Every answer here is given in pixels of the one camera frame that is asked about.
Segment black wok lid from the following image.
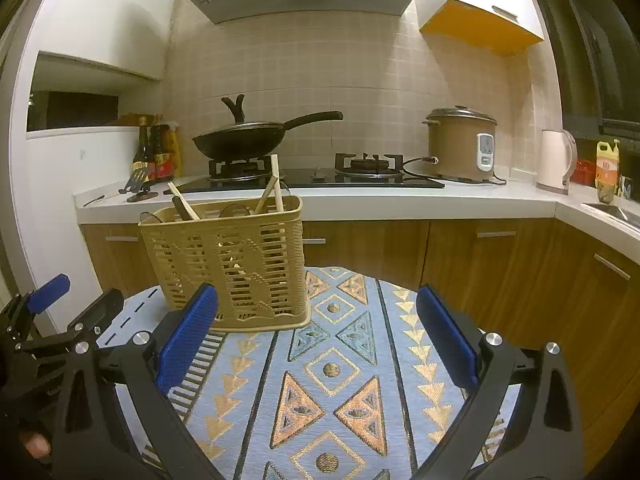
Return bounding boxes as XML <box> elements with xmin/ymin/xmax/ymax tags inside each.
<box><xmin>215</xmin><ymin>93</ymin><xmax>272</xmax><ymax>132</ymax></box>

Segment pink electric kettle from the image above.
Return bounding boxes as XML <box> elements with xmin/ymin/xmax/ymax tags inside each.
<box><xmin>536</xmin><ymin>129</ymin><xmax>577</xmax><ymax>195</ymax></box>

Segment black plastic spoon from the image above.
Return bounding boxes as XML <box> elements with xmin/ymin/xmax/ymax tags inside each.
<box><xmin>171</xmin><ymin>195</ymin><xmax>200</xmax><ymax>221</ymax></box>

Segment beige plastic utensil basket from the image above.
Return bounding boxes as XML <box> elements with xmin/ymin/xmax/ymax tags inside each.
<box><xmin>139</xmin><ymin>195</ymin><xmax>310</xmax><ymax>333</ymax></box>

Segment person's left hand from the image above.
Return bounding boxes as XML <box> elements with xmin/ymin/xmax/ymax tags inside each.
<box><xmin>20</xmin><ymin>432</ymin><xmax>51</xmax><ymax>460</ymax></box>

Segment dark window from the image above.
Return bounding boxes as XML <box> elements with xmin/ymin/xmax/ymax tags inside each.
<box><xmin>536</xmin><ymin>0</ymin><xmax>639</xmax><ymax>141</ymax></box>

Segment blue patterned table mat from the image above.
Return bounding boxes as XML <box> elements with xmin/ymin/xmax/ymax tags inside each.
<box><xmin>94</xmin><ymin>264</ymin><xmax>524</xmax><ymax>480</ymax></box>

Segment slotted spatula on rest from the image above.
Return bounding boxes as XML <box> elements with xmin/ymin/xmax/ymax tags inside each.
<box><xmin>118</xmin><ymin>168</ymin><xmax>158</xmax><ymax>203</ymax></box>

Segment white orange wall cabinet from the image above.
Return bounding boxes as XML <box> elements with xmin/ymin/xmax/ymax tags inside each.
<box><xmin>413</xmin><ymin>0</ymin><xmax>544</xmax><ymax>56</ymax></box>

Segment yellow cooking oil bottle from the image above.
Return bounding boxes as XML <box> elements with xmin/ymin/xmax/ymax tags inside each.
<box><xmin>168</xmin><ymin>122</ymin><xmax>183</xmax><ymax>178</ymax></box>

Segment yellow dish soap bottle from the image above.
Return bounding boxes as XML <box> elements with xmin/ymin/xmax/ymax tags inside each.
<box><xmin>594</xmin><ymin>139</ymin><xmax>620</xmax><ymax>204</ymax></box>

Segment white kitchen countertop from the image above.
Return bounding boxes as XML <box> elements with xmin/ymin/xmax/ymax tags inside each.
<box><xmin>74</xmin><ymin>181</ymin><xmax>639</xmax><ymax>263</ymax></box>

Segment black wok with handle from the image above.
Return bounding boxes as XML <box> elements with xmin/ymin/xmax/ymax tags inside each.
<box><xmin>192</xmin><ymin>110</ymin><xmax>344</xmax><ymax>162</ymax></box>

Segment steel sink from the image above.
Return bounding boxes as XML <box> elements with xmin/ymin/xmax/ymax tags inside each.
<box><xmin>584</xmin><ymin>203</ymin><xmax>640</xmax><ymax>232</ymax></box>

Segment red box on counter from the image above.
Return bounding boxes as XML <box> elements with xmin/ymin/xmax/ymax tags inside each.
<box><xmin>570</xmin><ymin>158</ymin><xmax>596</xmax><ymax>188</ymax></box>

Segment red label sauce bottle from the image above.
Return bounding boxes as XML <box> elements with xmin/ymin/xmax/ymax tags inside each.
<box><xmin>150</xmin><ymin>115</ymin><xmax>174</xmax><ymax>182</ymax></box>

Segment wooden base cabinets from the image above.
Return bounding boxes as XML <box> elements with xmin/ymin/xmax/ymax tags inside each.
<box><xmin>79</xmin><ymin>216</ymin><xmax>640</xmax><ymax>470</ymax></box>

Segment brown rice cooker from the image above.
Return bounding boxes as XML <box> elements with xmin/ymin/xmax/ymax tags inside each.
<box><xmin>423</xmin><ymin>105</ymin><xmax>497</xmax><ymax>182</ymax></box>

